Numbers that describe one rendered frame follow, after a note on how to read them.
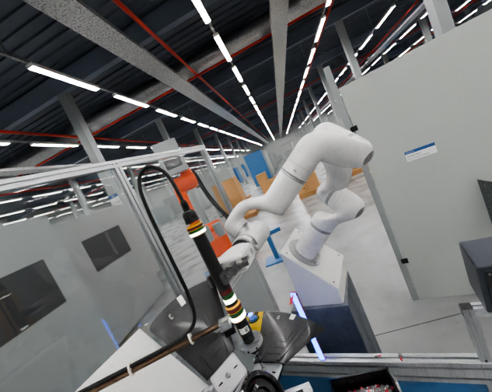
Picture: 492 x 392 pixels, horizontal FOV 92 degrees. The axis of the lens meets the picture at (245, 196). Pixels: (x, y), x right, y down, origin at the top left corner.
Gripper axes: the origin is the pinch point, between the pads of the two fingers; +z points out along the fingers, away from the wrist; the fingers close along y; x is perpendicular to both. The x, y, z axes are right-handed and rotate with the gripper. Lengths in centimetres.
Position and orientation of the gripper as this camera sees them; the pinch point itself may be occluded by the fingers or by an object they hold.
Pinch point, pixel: (219, 277)
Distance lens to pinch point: 67.7
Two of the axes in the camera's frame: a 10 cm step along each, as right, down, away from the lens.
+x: -4.1, -9.1, -1.0
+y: -8.2, 3.2, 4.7
